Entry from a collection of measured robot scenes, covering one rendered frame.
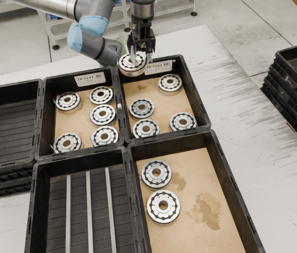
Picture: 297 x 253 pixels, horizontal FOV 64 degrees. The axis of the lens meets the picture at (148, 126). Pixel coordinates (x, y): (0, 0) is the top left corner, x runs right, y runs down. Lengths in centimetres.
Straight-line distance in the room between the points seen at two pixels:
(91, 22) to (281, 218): 89
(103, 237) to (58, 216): 16
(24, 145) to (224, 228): 78
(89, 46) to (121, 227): 78
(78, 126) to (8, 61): 213
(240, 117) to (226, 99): 12
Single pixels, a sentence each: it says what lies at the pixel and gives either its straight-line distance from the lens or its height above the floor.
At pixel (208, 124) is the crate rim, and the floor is 93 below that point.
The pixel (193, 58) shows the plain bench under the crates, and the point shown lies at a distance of 143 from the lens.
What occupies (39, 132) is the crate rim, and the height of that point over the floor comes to 93.
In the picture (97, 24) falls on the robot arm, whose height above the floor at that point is 123.
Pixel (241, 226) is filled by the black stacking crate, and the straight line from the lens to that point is 78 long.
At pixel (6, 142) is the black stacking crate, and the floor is 83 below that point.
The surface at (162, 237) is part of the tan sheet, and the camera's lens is 78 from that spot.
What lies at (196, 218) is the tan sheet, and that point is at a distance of 80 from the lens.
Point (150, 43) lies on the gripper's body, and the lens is 82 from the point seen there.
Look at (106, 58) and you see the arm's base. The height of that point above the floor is 87.
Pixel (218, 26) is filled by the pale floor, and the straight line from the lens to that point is 303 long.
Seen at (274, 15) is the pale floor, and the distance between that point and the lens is 335.
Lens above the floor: 160
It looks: 55 degrees down
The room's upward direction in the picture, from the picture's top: 6 degrees counter-clockwise
